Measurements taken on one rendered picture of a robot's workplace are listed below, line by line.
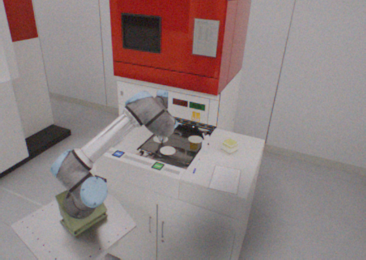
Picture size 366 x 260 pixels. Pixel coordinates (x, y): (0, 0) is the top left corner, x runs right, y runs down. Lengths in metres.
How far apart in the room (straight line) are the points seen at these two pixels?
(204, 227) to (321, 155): 2.32
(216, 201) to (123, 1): 1.37
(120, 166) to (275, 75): 2.20
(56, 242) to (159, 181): 0.56
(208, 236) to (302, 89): 2.16
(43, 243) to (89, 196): 0.35
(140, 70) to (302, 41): 1.84
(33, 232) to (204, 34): 1.38
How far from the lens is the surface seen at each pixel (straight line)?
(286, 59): 3.26
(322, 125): 3.49
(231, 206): 1.47
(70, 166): 1.23
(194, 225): 1.65
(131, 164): 1.59
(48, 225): 1.54
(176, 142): 1.90
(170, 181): 1.51
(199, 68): 1.81
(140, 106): 1.22
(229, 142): 1.68
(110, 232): 1.43
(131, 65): 2.04
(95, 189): 1.23
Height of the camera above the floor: 1.89
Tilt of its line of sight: 27 degrees down
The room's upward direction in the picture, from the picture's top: 3 degrees clockwise
